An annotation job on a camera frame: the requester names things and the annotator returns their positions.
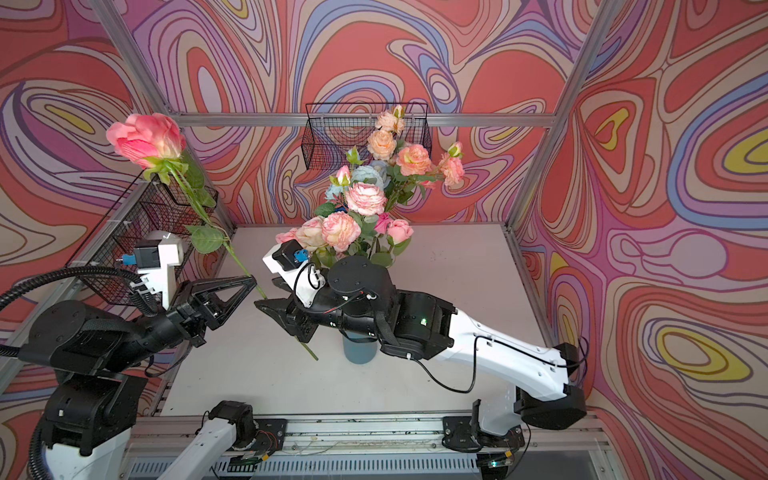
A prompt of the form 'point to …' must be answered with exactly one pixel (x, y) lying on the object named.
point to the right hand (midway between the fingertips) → (270, 303)
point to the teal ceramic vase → (359, 352)
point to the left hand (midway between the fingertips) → (256, 290)
